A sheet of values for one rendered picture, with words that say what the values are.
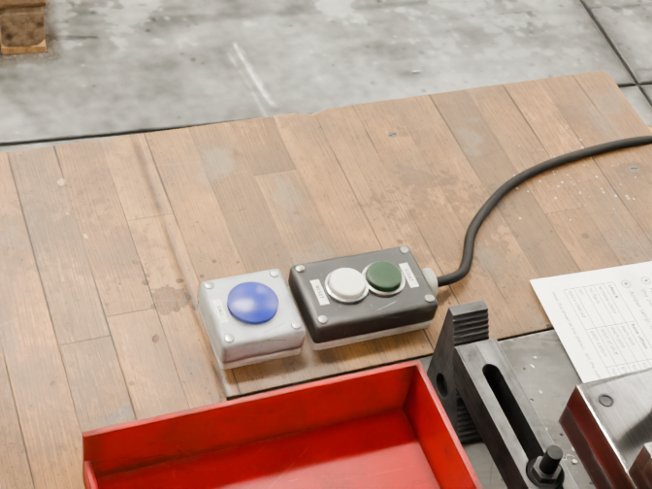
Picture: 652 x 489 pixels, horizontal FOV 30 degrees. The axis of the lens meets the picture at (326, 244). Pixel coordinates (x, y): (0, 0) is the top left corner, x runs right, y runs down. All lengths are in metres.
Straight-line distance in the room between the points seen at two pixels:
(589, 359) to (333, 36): 1.81
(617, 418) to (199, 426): 0.32
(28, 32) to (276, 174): 1.55
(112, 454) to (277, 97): 1.76
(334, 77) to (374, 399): 1.77
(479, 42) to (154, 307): 1.93
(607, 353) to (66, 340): 0.44
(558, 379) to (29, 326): 0.42
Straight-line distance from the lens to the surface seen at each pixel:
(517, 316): 1.03
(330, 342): 0.97
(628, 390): 0.69
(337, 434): 0.92
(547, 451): 0.83
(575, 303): 1.06
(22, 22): 2.58
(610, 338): 1.04
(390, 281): 0.97
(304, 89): 2.59
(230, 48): 2.67
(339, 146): 1.13
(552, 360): 1.01
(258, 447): 0.90
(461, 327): 0.90
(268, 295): 0.95
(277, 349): 0.95
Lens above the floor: 1.66
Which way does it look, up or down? 47 degrees down
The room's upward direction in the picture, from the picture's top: 12 degrees clockwise
